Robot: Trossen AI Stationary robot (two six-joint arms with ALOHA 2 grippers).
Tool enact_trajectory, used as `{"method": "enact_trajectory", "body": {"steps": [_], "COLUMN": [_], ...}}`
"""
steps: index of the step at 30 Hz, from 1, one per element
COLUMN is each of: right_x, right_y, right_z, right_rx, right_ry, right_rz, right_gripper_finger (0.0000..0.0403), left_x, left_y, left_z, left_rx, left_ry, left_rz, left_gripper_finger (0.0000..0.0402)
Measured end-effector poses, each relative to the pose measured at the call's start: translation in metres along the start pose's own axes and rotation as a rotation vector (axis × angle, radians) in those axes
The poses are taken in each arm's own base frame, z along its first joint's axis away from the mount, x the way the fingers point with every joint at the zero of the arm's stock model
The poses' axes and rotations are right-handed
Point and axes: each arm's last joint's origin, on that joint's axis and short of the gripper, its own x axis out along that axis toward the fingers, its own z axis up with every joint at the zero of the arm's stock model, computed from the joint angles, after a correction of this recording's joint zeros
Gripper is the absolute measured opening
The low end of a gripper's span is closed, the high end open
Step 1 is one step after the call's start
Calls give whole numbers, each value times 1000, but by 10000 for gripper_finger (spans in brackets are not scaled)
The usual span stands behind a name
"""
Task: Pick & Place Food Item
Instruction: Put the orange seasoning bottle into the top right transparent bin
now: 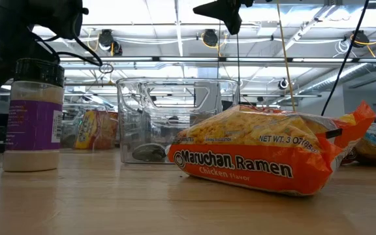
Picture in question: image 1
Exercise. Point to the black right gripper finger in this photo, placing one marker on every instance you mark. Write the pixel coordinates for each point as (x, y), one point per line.
(235, 23)
(215, 9)

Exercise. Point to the red beef ramen packet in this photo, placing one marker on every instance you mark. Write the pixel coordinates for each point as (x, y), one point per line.
(96, 130)

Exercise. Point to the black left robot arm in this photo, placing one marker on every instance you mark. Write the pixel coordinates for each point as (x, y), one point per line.
(67, 19)

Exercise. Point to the black-lidded purple-label spice jar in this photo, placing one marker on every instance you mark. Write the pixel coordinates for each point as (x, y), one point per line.
(34, 130)

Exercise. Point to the orange chicken ramen packet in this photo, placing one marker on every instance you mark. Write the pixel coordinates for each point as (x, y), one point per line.
(256, 163)

